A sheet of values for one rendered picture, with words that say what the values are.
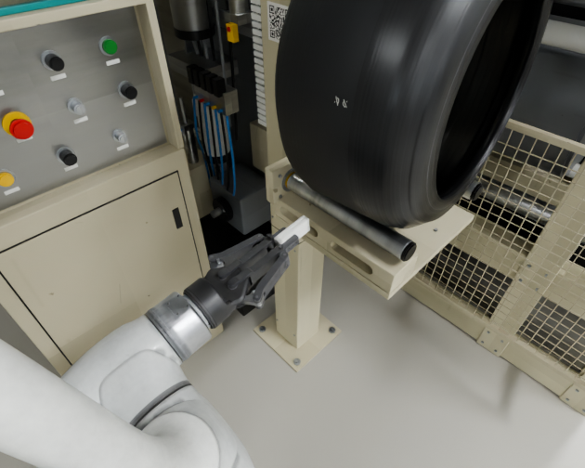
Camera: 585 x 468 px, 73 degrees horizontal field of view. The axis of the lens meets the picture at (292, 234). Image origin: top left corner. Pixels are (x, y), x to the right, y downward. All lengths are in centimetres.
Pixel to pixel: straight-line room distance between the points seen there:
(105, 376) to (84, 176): 64
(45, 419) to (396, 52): 52
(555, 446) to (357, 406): 68
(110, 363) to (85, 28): 69
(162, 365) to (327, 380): 114
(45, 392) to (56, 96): 76
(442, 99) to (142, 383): 53
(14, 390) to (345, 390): 139
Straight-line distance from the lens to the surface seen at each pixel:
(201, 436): 50
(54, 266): 114
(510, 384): 183
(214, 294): 59
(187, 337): 58
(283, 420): 158
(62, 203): 106
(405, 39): 56
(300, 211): 94
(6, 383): 34
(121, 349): 58
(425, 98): 57
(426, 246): 99
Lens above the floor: 147
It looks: 44 degrees down
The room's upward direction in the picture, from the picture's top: straight up
